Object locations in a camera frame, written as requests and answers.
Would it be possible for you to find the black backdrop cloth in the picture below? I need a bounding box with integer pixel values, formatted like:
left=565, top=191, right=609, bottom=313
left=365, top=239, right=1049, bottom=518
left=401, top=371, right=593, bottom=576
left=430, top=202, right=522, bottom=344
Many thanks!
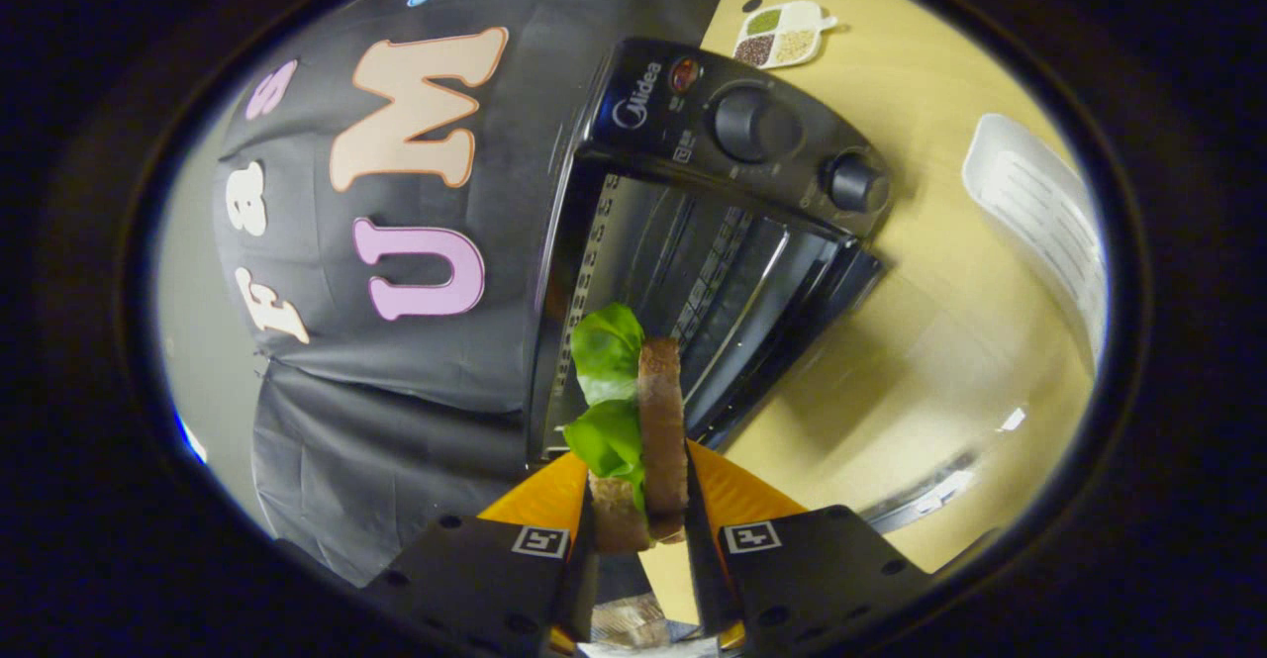
left=211, top=0, right=758, bottom=590

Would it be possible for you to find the small divided seasoning dish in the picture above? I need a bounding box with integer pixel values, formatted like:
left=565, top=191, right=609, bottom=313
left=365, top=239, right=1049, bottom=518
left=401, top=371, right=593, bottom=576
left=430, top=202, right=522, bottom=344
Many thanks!
left=731, top=0, right=839, bottom=71

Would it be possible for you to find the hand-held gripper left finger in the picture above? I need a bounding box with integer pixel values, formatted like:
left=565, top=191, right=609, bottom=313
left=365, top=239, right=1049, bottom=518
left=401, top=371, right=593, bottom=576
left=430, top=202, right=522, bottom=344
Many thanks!
left=359, top=450, right=601, bottom=658

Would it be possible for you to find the glass toaster oven door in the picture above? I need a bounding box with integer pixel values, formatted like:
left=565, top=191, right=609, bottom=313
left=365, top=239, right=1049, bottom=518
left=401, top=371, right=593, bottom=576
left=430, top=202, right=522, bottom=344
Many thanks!
left=683, top=262, right=1032, bottom=538

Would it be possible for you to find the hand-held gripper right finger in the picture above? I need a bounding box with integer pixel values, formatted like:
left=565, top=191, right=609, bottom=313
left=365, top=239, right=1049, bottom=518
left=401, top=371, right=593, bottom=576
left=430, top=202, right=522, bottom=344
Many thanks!
left=683, top=440, right=939, bottom=657

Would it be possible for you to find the black toaster oven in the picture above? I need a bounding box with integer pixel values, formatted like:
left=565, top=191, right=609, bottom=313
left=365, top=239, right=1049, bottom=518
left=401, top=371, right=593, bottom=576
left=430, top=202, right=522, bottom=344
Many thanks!
left=525, top=37, right=893, bottom=468

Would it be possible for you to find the white plastic tray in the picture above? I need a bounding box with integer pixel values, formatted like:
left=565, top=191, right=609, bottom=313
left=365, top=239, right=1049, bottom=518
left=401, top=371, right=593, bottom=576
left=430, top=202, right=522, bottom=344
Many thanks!
left=961, top=111, right=1109, bottom=374

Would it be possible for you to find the white bread lettuce sandwich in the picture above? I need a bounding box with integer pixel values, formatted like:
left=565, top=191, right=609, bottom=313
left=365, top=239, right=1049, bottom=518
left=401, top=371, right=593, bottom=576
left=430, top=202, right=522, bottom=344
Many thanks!
left=561, top=302, right=692, bottom=556

